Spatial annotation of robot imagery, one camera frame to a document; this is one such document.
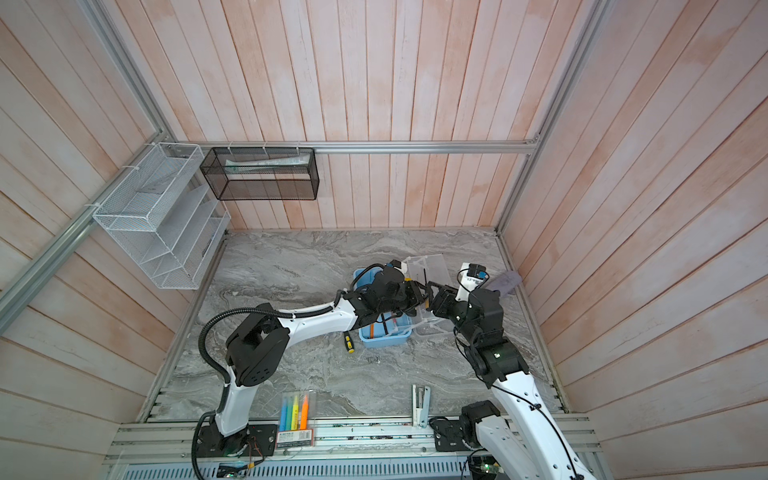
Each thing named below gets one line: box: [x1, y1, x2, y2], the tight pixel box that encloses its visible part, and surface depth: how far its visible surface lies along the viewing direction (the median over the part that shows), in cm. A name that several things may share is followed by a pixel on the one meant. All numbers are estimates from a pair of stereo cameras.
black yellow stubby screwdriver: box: [343, 331, 355, 354], surface depth 90 cm
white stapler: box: [412, 384, 431, 428], surface depth 78 cm
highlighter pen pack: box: [276, 390, 316, 448], surface depth 78 cm
